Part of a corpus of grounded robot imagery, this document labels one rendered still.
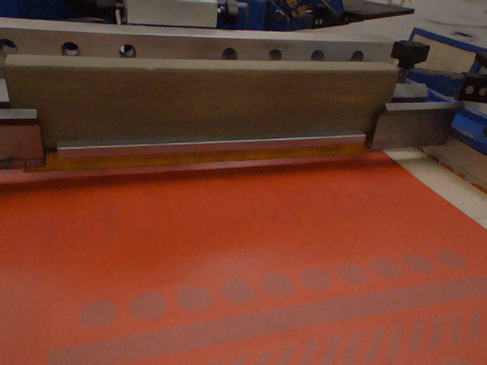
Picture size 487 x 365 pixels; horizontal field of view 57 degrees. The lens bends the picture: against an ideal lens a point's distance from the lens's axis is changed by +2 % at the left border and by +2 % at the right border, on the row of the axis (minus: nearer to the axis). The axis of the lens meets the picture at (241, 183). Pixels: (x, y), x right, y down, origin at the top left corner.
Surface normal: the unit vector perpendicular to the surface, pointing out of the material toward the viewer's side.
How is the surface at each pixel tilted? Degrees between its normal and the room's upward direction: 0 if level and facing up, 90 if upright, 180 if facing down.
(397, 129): 90
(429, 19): 90
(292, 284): 0
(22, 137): 90
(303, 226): 0
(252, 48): 90
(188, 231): 0
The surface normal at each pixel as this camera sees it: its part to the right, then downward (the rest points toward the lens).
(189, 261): 0.10, -0.87
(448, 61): -0.92, -0.07
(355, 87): 0.31, 0.49
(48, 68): 0.32, 0.05
